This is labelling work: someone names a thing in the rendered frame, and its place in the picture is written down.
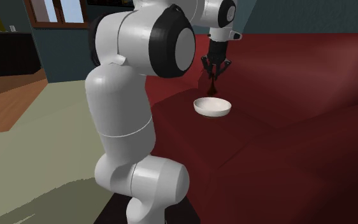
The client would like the dark robot stand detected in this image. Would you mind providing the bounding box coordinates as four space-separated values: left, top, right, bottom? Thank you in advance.
93 193 202 224

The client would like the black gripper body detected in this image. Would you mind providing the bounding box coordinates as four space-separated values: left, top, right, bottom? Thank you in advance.
207 39 229 67

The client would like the brown framed window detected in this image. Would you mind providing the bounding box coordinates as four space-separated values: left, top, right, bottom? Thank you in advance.
23 0 89 30

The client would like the red sofa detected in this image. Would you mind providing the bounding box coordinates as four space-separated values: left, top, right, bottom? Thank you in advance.
144 31 358 224

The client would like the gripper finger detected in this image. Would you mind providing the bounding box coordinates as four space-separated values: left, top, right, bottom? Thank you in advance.
215 59 233 81
201 56 215 80

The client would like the black cabinet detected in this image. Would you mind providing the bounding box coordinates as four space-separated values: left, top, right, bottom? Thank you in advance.
0 31 42 79

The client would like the dark brown slender object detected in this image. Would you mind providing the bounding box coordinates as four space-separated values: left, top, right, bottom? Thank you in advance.
208 78 218 96

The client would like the white bowl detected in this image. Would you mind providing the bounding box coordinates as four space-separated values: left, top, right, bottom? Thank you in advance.
193 96 233 118

